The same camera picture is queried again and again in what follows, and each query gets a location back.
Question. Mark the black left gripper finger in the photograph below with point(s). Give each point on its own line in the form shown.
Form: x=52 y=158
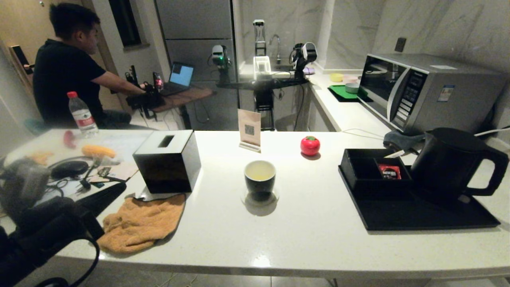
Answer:
x=101 y=194
x=105 y=205

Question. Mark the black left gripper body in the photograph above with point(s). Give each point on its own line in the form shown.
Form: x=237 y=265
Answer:
x=59 y=223

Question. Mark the black electric kettle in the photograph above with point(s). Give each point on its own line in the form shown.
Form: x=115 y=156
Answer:
x=446 y=167

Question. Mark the small teal card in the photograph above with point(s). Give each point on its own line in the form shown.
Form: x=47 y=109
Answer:
x=98 y=185

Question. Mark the black power plug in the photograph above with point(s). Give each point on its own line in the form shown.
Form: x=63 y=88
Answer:
x=84 y=184

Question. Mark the brown paper packet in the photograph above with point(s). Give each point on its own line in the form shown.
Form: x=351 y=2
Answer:
x=119 y=172

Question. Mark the clear plastic wrapper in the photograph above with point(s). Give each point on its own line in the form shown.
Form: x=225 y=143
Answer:
x=107 y=160

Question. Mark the orange fluffy towel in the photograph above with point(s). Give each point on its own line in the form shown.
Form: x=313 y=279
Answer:
x=139 y=223

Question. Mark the black computer mouse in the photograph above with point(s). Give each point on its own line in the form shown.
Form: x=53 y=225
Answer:
x=69 y=169

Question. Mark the yellow corn cob toy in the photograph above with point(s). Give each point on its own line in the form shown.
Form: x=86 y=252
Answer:
x=98 y=151

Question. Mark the red chili pepper toy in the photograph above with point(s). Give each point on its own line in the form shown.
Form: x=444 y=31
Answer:
x=69 y=139

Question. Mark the orange hand shaped toy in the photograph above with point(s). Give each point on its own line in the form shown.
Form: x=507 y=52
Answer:
x=41 y=157

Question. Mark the black tissue box white lid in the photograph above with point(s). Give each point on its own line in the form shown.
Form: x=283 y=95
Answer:
x=167 y=171

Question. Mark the clear water bottle red cap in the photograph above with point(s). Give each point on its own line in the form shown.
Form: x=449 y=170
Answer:
x=83 y=117

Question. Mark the black teleoperation rig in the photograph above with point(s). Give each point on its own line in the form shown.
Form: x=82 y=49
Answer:
x=145 y=100

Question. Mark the man in black shirt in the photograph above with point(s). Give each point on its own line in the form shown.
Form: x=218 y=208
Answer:
x=63 y=75

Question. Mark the phone with red screen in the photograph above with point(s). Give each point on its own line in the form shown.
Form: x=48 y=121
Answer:
x=158 y=81

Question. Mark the brown wooden desk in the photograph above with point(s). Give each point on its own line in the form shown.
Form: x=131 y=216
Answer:
x=187 y=97

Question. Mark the open black laptop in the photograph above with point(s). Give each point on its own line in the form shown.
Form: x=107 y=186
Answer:
x=181 y=75

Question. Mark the black mug white inside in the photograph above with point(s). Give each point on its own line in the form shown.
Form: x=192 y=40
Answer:
x=259 y=186

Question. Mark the beige QR code sign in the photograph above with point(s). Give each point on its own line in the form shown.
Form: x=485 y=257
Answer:
x=249 y=127

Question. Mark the dark window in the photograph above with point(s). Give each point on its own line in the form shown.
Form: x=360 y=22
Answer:
x=125 y=21

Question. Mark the grey device green light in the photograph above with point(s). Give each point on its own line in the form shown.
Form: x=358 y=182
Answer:
x=218 y=56

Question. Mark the grey refrigerator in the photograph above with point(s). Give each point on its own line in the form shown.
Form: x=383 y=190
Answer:
x=195 y=24

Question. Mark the red tomato toy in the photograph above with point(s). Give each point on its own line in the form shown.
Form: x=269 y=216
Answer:
x=310 y=146

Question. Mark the tall clear blender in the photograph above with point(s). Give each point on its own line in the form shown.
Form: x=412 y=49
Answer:
x=259 y=35

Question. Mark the chrome sink faucet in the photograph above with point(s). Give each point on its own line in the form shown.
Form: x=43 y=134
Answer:
x=276 y=43

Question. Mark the white kitchen cabinet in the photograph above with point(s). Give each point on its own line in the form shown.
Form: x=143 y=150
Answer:
x=318 y=115

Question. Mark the purple plate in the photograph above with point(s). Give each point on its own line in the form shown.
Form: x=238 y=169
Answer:
x=309 y=71

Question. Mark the black compartment box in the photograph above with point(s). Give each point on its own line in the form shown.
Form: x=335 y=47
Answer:
x=358 y=183

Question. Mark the green tray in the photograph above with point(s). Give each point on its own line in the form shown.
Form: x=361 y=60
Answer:
x=339 y=97

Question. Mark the yellow bowl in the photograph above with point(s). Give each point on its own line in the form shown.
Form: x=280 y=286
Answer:
x=336 y=77

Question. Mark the green mat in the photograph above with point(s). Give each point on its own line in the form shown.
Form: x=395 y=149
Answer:
x=344 y=92

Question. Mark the grey green bowl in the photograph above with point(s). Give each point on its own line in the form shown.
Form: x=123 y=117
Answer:
x=352 y=88

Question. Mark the pink bowl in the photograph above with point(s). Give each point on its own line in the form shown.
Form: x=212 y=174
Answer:
x=350 y=79

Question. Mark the red coffee sachet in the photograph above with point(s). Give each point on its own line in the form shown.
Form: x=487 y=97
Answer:
x=389 y=172

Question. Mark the white stick sachet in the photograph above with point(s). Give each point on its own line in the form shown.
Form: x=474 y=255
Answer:
x=396 y=154

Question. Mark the dark grey cloth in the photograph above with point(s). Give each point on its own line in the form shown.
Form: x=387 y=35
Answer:
x=399 y=140

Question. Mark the large black tray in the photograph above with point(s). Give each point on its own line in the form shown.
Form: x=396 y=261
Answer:
x=418 y=217

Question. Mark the silver microwave oven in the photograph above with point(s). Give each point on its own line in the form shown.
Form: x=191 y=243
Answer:
x=438 y=91

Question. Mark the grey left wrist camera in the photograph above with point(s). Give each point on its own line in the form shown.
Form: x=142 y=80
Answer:
x=30 y=179

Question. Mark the black white camera device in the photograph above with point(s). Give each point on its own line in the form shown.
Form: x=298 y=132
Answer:
x=307 y=53

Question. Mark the dark wall socket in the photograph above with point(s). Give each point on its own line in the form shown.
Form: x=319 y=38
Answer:
x=400 y=44

